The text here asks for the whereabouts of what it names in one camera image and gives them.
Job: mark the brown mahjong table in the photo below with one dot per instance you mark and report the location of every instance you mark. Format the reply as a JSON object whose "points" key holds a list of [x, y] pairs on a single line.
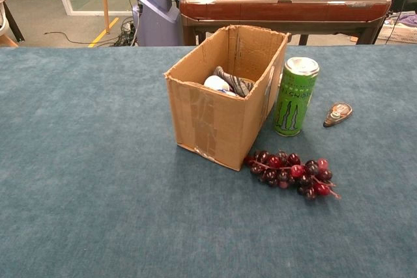
{"points": [[277, 8]]}

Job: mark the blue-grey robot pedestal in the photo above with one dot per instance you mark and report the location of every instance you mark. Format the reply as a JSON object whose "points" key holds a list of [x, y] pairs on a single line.
{"points": [[156, 24]]}

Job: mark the grey striped sock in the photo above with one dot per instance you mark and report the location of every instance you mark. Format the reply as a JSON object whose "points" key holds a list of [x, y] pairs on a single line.
{"points": [[234, 82]]}

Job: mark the open cardboard box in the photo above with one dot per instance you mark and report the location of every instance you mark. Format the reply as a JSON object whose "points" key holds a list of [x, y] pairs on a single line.
{"points": [[211, 128]]}

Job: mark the small white bottle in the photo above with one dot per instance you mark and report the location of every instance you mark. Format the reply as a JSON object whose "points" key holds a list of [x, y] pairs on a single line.
{"points": [[215, 82]]}

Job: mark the green energy drink can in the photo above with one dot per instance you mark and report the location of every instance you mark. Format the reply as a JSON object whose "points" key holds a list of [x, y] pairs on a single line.
{"points": [[293, 102]]}

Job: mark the brown correction tape dispenser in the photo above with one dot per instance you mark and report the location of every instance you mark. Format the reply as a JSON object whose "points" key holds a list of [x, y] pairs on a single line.
{"points": [[339, 113]]}

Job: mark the red grape bunch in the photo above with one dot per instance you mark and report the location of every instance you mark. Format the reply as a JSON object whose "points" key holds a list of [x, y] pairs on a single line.
{"points": [[286, 174]]}

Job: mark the wooden pole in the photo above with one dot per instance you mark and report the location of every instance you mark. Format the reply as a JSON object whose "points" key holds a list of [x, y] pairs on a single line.
{"points": [[105, 4]]}

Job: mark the blue felt table cover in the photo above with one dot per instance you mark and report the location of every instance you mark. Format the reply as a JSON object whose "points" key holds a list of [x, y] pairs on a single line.
{"points": [[81, 161]]}

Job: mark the white plastic basket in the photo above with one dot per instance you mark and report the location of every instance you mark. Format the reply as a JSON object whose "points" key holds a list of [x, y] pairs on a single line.
{"points": [[397, 34]]}

